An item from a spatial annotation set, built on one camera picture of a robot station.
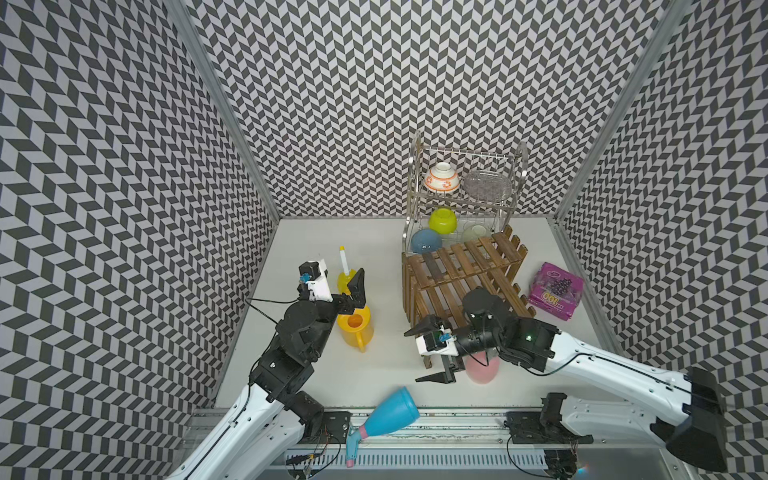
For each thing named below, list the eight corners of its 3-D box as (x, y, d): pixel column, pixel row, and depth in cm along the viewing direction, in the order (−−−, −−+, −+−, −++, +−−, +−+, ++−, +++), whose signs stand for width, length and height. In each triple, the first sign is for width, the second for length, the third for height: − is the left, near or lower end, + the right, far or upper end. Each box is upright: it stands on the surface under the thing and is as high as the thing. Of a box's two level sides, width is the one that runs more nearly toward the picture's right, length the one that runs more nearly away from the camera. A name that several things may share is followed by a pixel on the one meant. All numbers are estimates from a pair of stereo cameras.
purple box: (524, 305, 98) (531, 294, 92) (536, 267, 107) (543, 255, 102) (567, 324, 93) (577, 314, 88) (575, 283, 103) (585, 271, 98)
